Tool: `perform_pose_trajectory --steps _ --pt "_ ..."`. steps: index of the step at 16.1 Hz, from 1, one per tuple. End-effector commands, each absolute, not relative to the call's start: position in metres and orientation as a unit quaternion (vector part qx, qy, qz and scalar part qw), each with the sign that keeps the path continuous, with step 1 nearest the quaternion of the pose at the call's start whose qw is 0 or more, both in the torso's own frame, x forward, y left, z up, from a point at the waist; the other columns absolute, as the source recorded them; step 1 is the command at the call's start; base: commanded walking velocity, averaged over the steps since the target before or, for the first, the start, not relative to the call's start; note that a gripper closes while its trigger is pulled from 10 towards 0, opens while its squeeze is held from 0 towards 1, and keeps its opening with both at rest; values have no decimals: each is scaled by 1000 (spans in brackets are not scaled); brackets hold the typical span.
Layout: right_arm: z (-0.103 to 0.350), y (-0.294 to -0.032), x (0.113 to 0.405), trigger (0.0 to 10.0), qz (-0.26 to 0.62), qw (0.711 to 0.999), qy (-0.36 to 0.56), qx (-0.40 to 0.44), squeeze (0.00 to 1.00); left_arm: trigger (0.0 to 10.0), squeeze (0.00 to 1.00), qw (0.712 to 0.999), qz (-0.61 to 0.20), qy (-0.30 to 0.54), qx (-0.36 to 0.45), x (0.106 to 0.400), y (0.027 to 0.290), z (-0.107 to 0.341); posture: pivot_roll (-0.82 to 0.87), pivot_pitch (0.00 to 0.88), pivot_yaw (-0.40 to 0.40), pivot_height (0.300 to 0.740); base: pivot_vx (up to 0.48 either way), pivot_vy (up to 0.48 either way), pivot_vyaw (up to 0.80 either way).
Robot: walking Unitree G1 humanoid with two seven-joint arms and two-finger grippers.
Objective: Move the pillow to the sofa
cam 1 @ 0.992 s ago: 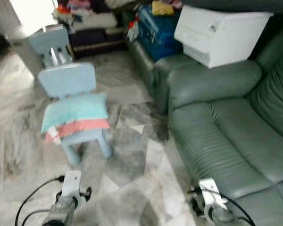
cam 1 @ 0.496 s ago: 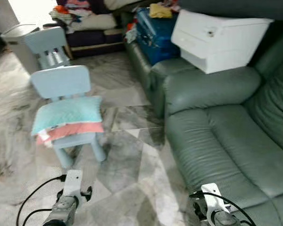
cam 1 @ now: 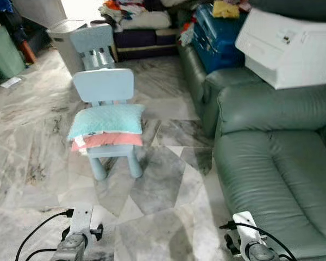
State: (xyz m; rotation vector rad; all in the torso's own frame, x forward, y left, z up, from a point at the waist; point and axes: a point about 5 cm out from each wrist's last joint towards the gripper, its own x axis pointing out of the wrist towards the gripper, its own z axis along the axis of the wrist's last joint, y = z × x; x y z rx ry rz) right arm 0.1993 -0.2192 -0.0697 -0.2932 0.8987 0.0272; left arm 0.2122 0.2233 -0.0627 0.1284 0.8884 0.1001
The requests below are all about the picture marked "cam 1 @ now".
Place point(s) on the teal quilted pillow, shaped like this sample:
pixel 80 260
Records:
pixel 106 120

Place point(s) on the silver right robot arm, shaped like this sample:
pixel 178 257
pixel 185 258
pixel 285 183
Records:
pixel 259 253

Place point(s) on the green leather sofa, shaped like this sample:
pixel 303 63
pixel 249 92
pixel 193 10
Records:
pixel 271 174

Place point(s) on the pink pillow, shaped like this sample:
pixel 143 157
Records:
pixel 113 140

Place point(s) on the dark purple sofa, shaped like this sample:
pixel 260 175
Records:
pixel 136 39

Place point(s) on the light blue child chair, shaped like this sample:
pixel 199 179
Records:
pixel 92 38
pixel 103 84

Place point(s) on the white paper sheet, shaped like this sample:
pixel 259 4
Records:
pixel 11 82

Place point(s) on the white lidded bin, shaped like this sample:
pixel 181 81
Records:
pixel 62 46

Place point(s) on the orange stick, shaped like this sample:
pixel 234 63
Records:
pixel 27 53

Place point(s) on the blue plastic crate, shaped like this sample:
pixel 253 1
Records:
pixel 220 41

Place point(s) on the white red cloth bundle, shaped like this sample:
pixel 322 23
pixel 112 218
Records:
pixel 187 33

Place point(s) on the pile of clothes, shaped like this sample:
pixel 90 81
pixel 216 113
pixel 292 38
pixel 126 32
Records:
pixel 146 20

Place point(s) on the dark blue clothing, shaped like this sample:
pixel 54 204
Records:
pixel 5 16

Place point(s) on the yellow cloth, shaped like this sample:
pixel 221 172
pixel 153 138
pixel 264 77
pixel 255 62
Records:
pixel 226 9

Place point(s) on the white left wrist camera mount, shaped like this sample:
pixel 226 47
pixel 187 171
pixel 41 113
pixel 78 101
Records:
pixel 80 220

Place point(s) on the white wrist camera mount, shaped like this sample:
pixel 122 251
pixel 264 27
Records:
pixel 80 220
pixel 245 225

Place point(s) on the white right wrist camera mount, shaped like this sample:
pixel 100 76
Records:
pixel 245 225

